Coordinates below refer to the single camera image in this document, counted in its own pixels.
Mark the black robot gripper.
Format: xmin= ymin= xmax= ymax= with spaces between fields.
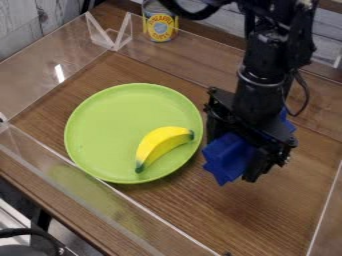
xmin=203 ymin=66 xmax=299 ymax=184

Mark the blue plastic block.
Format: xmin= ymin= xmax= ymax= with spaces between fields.
xmin=201 ymin=111 xmax=297 ymax=186

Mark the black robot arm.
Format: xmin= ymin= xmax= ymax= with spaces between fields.
xmin=203 ymin=0 xmax=317 ymax=185

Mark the green plate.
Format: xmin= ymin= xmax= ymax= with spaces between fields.
xmin=64 ymin=83 xmax=203 ymax=184

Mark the yellow toy banana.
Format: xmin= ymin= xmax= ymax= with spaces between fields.
xmin=134 ymin=126 xmax=195 ymax=173

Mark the yellow labelled tin can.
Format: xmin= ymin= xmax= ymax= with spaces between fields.
xmin=141 ymin=0 xmax=178 ymax=43

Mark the black metal stand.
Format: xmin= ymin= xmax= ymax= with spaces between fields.
xmin=0 ymin=207 xmax=78 ymax=256

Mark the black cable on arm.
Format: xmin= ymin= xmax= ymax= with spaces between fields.
xmin=281 ymin=71 xmax=311 ymax=118

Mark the clear acrylic corner bracket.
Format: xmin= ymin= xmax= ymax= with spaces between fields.
xmin=85 ymin=12 xmax=132 ymax=52

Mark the clear acrylic front wall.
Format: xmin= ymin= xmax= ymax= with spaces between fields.
xmin=0 ymin=122 xmax=220 ymax=256

